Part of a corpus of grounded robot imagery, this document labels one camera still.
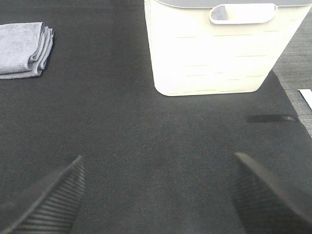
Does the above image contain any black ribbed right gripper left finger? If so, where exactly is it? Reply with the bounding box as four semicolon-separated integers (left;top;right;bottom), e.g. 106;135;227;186
0;156;85;234

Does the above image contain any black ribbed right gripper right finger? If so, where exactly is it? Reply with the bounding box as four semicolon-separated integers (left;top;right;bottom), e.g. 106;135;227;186
233;153;312;234

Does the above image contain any grey-blue towel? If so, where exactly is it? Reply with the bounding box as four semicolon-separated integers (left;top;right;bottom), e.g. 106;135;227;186
0;22;54;79

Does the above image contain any black tape strip on mat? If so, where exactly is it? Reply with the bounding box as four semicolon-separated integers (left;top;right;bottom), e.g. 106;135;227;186
246;114;299;123

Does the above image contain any cream plastic storage bin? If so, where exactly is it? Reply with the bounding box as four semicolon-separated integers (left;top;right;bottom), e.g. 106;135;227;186
144;0;312;96

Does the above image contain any grey towel inside cream bin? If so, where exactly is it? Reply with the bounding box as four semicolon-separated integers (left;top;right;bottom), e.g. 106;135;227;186
211;5;228;20

